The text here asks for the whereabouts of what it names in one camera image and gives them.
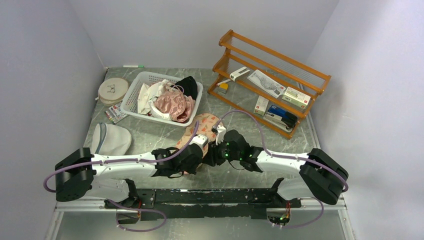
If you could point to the small white red box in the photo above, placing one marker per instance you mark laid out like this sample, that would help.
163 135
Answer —
261 106

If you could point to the floral mesh laundry bag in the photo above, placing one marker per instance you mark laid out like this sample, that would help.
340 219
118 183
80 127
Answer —
206 122

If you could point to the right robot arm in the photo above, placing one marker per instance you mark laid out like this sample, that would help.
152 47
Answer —
313 175

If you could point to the white label printer device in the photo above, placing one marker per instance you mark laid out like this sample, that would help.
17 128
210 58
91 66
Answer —
239 73

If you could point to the black garment in basket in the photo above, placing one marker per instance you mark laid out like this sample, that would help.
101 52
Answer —
188 86

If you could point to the white garment in basket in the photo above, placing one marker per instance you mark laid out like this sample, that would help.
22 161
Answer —
147 93

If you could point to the pink satin bra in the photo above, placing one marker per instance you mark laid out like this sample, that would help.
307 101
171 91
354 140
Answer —
172 105

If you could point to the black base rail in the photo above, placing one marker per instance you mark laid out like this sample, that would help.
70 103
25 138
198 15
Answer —
207 203

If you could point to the white green staples box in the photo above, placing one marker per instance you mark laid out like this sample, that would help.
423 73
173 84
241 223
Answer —
296 97

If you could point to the illustrated paper booklet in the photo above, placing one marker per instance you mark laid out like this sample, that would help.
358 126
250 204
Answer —
266 83

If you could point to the blue black stapler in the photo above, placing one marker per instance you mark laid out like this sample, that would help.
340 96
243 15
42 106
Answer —
281 118

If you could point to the white green marker pen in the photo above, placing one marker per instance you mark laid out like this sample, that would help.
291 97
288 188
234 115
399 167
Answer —
133 66

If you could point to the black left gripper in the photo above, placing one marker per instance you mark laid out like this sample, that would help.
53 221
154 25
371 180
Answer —
193 168

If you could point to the white plastic laundry basket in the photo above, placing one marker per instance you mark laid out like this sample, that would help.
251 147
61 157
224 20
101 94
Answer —
129 103

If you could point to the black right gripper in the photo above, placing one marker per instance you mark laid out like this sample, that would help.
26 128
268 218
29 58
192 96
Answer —
212 158

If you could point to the crayon pack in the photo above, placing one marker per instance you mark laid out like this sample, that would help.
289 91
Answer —
115 114

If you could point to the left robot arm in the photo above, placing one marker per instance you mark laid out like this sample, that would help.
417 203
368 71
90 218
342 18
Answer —
83 174

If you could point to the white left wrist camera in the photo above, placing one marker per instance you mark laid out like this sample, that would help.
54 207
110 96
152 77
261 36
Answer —
199 140

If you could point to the orange wooden shoe rack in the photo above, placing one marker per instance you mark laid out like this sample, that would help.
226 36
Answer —
241 51

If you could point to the white mesh laundry bag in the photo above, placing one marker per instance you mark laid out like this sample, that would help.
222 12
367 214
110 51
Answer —
110 140

